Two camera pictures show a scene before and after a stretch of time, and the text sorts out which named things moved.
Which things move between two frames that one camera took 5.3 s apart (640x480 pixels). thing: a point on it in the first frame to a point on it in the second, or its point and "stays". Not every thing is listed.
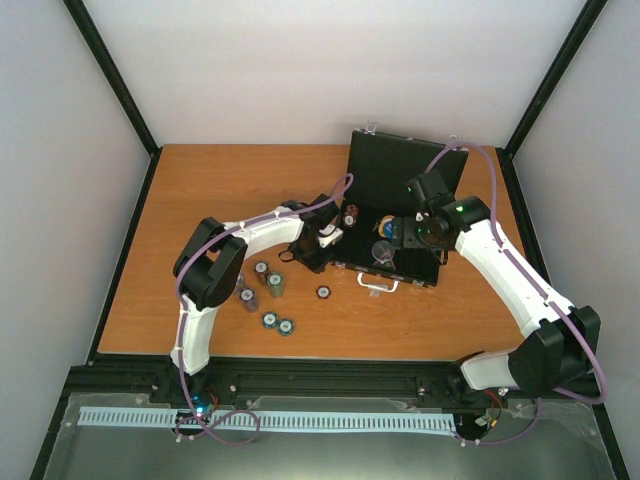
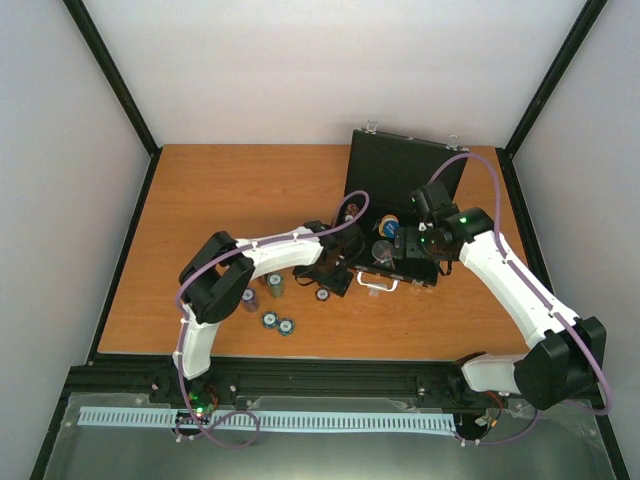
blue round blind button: [389, 230] stays
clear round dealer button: [383, 251] stays
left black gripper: [317, 266] to [339, 283]
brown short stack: [350, 215] stays
